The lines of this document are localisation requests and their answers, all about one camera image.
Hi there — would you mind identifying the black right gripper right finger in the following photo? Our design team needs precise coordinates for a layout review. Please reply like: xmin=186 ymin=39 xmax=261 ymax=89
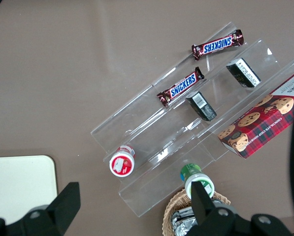
xmin=186 ymin=181 xmax=293 ymax=236

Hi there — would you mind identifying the silver foil wrapped pack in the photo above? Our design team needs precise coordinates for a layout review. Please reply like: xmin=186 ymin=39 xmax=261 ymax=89
xmin=172 ymin=200 xmax=224 ymax=222
xmin=170 ymin=216 xmax=199 ymax=236

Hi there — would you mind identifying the oval wicker basket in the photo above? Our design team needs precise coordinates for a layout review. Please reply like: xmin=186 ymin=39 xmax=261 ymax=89
xmin=163 ymin=188 xmax=231 ymax=236

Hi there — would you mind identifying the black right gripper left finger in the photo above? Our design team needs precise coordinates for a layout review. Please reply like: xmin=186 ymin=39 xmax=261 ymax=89
xmin=0 ymin=181 xmax=81 ymax=236

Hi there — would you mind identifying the small black box white label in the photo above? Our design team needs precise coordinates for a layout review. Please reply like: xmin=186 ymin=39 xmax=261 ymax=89
xmin=226 ymin=58 xmax=261 ymax=89

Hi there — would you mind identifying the red lid yogurt cup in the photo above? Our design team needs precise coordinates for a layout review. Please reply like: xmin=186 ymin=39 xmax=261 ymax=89
xmin=109 ymin=145 xmax=136 ymax=177

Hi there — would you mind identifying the small black box barcode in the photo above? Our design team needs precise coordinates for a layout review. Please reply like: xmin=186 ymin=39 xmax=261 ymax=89
xmin=185 ymin=91 xmax=217 ymax=122

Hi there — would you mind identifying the cream plastic serving tray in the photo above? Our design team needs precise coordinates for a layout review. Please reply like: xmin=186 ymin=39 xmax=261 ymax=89
xmin=0 ymin=154 xmax=58 ymax=226

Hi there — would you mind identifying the Snickers chocolate bar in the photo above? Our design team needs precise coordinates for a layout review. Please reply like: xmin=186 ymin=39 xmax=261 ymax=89
xmin=191 ymin=29 xmax=245 ymax=61
xmin=157 ymin=66 xmax=205 ymax=108

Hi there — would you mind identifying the red tartan cookie box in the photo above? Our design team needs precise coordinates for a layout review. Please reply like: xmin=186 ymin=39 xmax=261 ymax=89
xmin=217 ymin=70 xmax=294 ymax=159

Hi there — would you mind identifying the clear acrylic tiered stand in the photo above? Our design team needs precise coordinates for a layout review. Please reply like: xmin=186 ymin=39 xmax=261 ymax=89
xmin=90 ymin=21 xmax=294 ymax=218

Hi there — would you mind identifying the green lid yogurt cup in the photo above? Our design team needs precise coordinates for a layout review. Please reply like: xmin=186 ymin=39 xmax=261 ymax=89
xmin=180 ymin=163 xmax=215 ymax=200

